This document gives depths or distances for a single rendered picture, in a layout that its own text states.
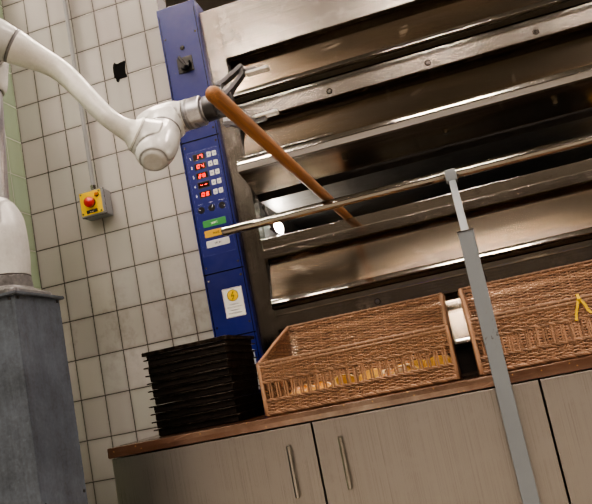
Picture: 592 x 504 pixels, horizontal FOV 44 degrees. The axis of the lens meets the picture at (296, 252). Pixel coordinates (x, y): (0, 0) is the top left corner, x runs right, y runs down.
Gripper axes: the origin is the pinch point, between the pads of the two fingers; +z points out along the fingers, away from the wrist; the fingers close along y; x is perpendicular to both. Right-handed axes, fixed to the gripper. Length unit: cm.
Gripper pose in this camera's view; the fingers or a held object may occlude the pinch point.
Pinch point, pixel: (269, 90)
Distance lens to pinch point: 217.5
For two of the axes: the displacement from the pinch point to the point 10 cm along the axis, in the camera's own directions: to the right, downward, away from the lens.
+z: 9.5, -2.3, -2.2
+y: 1.9, 9.7, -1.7
